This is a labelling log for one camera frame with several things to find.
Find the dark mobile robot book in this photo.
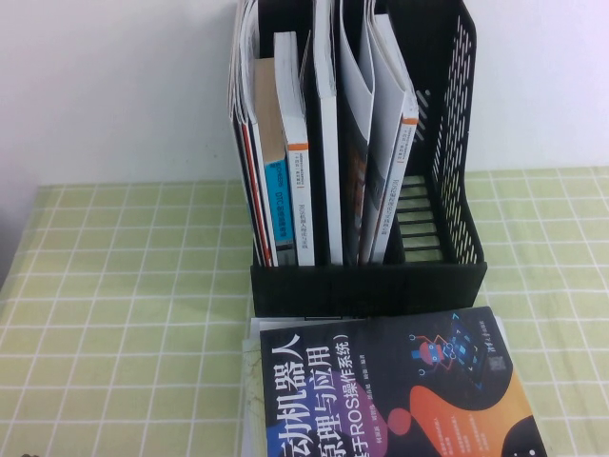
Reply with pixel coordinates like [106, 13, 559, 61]
[259, 306, 548, 457]

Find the white book orange stripe spine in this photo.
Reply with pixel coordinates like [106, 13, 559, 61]
[272, 30, 317, 267]
[363, 12, 421, 265]

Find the blue spine book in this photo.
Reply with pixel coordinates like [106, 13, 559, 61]
[250, 56, 296, 267]

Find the thick plain white book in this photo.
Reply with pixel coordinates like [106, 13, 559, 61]
[311, 0, 344, 267]

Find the black perforated plastic book holder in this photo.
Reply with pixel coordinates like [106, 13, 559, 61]
[230, 0, 489, 319]

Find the cream yellow mechanical devices book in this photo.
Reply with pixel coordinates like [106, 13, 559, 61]
[240, 335, 268, 457]

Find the thin orange spine magazine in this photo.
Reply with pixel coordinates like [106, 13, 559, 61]
[236, 0, 280, 268]

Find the dark spine floppy magazine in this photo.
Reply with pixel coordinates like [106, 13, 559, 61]
[336, 0, 378, 267]

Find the green checkered tablecloth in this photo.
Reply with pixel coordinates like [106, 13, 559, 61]
[0, 169, 609, 457]

